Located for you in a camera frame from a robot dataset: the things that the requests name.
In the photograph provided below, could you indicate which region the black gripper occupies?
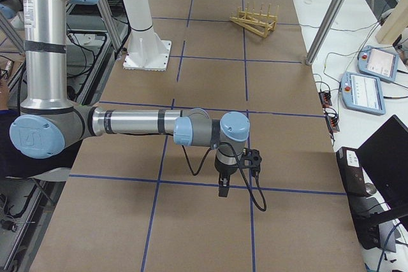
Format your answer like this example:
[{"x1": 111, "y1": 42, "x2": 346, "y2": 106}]
[{"x1": 214, "y1": 157, "x2": 238, "y2": 197}]

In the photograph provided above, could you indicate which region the lower orange connector block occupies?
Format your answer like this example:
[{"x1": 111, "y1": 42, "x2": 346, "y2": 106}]
[{"x1": 325, "y1": 114, "x2": 340, "y2": 133}]

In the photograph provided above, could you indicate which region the orange connector block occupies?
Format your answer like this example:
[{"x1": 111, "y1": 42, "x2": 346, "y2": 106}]
[
  {"x1": 325, "y1": 114, "x2": 340, "y2": 133},
  {"x1": 318, "y1": 90, "x2": 332, "y2": 108}
]

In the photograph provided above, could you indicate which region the black desktop computer box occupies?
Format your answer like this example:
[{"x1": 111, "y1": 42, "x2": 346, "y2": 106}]
[{"x1": 336, "y1": 147, "x2": 368, "y2": 197}]

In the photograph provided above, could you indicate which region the upper orange connector block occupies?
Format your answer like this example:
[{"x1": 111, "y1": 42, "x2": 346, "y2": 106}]
[{"x1": 318, "y1": 90, "x2": 332, "y2": 108}]

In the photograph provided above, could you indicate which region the black monitor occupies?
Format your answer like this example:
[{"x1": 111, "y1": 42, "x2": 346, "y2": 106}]
[{"x1": 353, "y1": 115, "x2": 407, "y2": 252}]

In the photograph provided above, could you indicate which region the near blue teach pendant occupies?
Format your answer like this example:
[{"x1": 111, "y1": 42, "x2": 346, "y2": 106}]
[{"x1": 340, "y1": 72, "x2": 386, "y2": 115}]

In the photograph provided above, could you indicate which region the blue teach pendant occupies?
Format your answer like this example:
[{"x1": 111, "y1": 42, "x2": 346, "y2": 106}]
[
  {"x1": 340, "y1": 72, "x2": 386, "y2": 115},
  {"x1": 358, "y1": 45, "x2": 400, "y2": 83}
]

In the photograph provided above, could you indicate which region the wooden dish rack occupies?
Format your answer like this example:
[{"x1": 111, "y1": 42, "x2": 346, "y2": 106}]
[{"x1": 229, "y1": 2, "x2": 279, "y2": 38}]

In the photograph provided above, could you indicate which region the far blue teach pendant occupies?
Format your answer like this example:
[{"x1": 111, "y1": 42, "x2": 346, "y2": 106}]
[{"x1": 358, "y1": 45, "x2": 400, "y2": 83}]

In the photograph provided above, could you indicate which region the wooden beam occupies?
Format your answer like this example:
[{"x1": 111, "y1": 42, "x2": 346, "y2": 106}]
[{"x1": 375, "y1": 0, "x2": 408, "y2": 45}]

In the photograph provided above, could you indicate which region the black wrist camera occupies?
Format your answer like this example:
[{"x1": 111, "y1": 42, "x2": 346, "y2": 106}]
[{"x1": 240, "y1": 148, "x2": 262, "y2": 178}]

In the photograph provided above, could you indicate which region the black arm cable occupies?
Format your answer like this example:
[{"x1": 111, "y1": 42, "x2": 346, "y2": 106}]
[{"x1": 181, "y1": 145, "x2": 267, "y2": 212}]

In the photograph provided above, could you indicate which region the white pedestal column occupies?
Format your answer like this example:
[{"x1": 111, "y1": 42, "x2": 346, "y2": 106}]
[{"x1": 123, "y1": 0, "x2": 171, "y2": 71}]

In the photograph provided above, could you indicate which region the aluminium frame post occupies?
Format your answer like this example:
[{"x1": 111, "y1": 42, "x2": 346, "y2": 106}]
[{"x1": 305, "y1": 0, "x2": 345, "y2": 66}]

